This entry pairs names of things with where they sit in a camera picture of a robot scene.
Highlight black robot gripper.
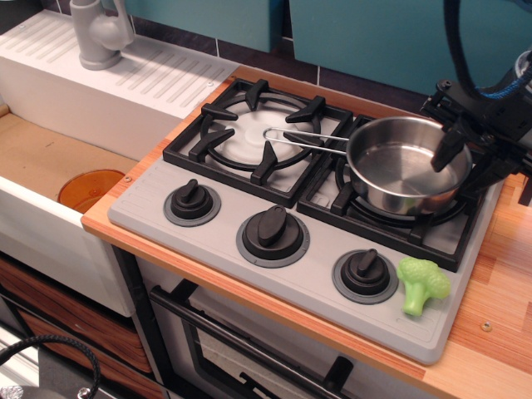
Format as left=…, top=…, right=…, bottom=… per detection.
left=421, top=80, right=531, bottom=200

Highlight stainless steel saucepan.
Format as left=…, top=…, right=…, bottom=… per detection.
left=262, top=116, right=473, bottom=216

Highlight green plastic cauliflower toy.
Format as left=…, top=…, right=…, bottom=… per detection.
left=397, top=257, right=451, bottom=317

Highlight black right stove knob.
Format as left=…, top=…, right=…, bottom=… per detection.
left=332, top=249, right=398, bottom=305

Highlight black stove knob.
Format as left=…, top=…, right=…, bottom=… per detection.
left=163, top=179, right=221, bottom=228
left=236, top=205, right=310, bottom=268
left=332, top=249, right=398, bottom=305

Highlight black middle stove knob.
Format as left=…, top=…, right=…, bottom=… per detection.
left=236, top=205, right=310, bottom=268

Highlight grey toy stove top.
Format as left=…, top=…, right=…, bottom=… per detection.
left=108, top=79, right=500, bottom=364

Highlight black left stove knob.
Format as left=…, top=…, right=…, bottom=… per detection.
left=163, top=179, right=221, bottom=228

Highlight black right burner grate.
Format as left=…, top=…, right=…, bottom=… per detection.
left=296, top=114, right=501, bottom=273

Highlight black burner grate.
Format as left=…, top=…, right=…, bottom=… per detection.
left=296, top=114, right=501, bottom=273
left=163, top=79, right=353, bottom=208

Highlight black left burner grate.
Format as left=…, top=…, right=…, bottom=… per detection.
left=163, top=79, right=353, bottom=208

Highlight toy oven door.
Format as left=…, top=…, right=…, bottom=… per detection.
left=150, top=281, right=420, bottom=398

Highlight grey toy faucet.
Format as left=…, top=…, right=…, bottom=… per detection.
left=70, top=0, right=135, bottom=71

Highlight orange plastic plate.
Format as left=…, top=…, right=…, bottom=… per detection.
left=57, top=170, right=125, bottom=214

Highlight white toy sink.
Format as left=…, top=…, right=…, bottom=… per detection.
left=1, top=11, right=236, bottom=317

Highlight wooden drawer fronts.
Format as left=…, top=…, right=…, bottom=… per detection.
left=1, top=254, right=164, bottom=398

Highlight teal wall cabinet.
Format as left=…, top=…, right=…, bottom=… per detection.
left=124, top=0, right=532, bottom=109

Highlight black braided cable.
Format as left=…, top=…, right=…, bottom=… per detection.
left=0, top=334, right=102, bottom=399

